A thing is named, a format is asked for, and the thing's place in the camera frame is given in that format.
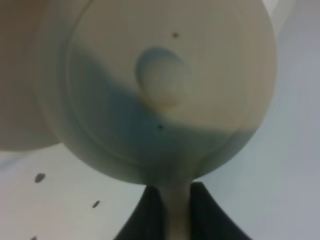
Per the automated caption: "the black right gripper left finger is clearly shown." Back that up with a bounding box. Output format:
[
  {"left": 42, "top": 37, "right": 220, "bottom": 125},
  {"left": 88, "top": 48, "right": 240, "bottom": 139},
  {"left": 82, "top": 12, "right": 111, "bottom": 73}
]
[{"left": 116, "top": 186, "right": 169, "bottom": 240}]

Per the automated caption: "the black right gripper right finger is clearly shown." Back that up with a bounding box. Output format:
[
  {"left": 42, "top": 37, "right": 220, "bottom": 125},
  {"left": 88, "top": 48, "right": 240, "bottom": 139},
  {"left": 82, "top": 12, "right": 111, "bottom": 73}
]
[{"left": 190, "top": 182, "right": 251, "bottom": 240}]

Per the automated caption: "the beige ceramic teapot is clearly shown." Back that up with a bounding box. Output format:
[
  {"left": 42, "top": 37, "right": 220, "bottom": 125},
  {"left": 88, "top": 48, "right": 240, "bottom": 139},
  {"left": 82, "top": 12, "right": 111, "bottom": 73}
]
[{"left": 37, "top": 0, "right": 277, "bottom": 240}]

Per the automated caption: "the beige teapot saucer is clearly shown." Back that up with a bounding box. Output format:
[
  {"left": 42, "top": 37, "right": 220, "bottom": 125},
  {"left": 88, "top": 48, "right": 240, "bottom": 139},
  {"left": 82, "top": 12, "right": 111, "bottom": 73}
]
[{"left": 0, "top": 0, "right": 59, "bottom": 152}]

